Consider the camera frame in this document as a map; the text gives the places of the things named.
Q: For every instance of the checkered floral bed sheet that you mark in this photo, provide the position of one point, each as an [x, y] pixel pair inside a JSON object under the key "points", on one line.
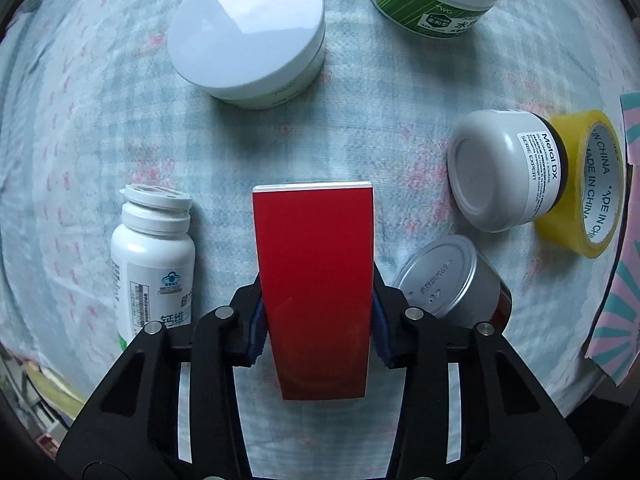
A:
{"points": [[91, 103]]}

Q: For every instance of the large white lidded jar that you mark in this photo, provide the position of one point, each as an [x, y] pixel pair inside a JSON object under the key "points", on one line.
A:
{"points": [[252, 54]]}

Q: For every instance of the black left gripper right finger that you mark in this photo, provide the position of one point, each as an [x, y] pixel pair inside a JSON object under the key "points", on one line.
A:
{"points": [[471, 407]]}

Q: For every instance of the silver red tin can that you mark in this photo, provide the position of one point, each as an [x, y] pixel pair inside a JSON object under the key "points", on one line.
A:
{"points": [[452, 280]]}

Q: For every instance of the white Metal DX jar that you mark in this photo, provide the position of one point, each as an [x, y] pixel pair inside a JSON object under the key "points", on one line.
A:
{"points": [[505, 168]]}

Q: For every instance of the white pill bottle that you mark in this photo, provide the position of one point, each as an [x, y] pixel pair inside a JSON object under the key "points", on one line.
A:
{"points": [[152, 257]]}

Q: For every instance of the red rectangular box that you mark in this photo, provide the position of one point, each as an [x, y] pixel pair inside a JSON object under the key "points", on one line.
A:
{"points": [[315, 252]]}

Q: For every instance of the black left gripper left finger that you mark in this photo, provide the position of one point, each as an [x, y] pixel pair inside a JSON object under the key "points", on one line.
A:
{"points": [[167, 407]]}

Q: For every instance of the yellow tape roll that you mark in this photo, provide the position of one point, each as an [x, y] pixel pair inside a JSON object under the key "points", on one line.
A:
{"points": [[585, 217]]}

